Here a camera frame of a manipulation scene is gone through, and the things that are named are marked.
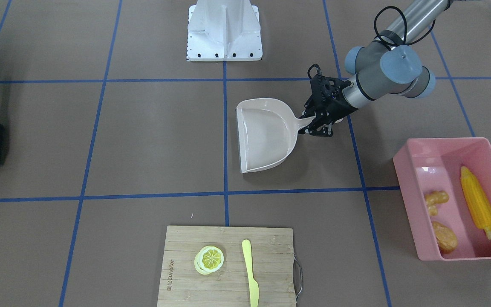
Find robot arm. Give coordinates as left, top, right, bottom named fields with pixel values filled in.
left=298, top=0, right=452, bottom=137

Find yellow lemon slices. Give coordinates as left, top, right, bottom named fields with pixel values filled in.
left=194, top=246, right=225, bottom=275

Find pink plastic bin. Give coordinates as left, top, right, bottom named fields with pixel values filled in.
left=393, top=137, right=491, bottom=261

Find beige plastic dustpan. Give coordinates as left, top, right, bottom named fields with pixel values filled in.
left=236, top=98, right=314, bottom=174

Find yellow toy corn cob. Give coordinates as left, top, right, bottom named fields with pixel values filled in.
left=460, top=165, right=491, bottom=240

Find bamboo cutting board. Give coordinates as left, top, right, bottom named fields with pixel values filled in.
left=156, top=226, right=297, bottom=307

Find yellow plastic knife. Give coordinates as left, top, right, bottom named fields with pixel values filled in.
left=242, top=239, right=260, bottom=307

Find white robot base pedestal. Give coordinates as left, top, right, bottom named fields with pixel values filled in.
left=186, top=0, right=263, bottom=62

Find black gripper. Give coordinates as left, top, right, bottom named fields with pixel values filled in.
left=298, top=64, right=358, bottom=137

